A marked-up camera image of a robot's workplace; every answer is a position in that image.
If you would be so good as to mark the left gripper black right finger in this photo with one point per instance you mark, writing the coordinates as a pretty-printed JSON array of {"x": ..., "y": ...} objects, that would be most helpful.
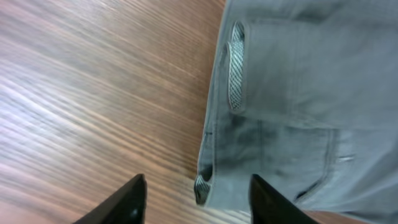
[{"x": 268, "y": 206}]

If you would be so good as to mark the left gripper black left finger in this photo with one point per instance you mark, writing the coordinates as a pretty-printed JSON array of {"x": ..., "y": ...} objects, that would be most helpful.
[{"x": 126, "y": 206}]

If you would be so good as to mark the grey shorts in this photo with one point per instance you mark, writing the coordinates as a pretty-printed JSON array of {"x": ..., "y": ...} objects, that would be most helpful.
[{"x": 304, "y": 94}]

